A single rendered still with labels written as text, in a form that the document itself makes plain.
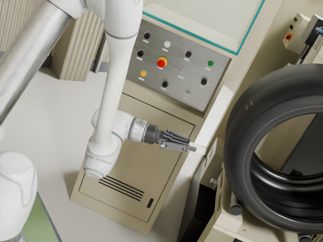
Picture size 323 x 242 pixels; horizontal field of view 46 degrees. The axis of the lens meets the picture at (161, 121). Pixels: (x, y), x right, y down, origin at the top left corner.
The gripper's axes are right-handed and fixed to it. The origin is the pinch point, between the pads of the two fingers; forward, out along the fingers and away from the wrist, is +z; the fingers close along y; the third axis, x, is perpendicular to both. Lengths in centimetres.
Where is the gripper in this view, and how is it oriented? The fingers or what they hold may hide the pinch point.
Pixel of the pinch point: (196, 148)
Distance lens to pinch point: 144.4
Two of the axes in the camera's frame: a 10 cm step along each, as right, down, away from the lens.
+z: 9.5, 2.9, -0.8
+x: -2.3, 8.7, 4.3
